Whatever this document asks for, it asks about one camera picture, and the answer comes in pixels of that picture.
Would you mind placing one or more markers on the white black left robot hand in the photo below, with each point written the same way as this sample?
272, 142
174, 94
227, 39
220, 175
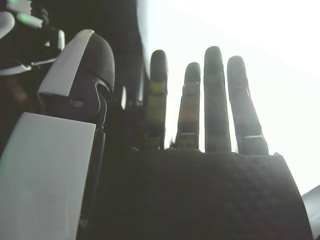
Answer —
205, 195

